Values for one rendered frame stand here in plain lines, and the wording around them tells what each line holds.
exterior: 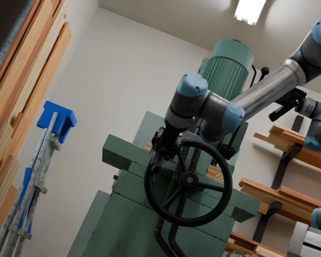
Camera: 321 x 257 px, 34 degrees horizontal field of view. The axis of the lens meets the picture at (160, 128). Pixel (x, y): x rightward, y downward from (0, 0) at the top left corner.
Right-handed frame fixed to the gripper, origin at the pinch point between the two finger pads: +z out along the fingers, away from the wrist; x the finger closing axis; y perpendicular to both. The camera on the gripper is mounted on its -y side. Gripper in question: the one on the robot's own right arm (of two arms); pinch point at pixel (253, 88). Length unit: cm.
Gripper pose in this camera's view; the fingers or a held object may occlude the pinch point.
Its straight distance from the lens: 214.1
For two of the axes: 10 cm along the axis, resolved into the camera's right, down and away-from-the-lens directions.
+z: -9.1, -4.1, 0.2
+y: 3.8, -8.8, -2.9
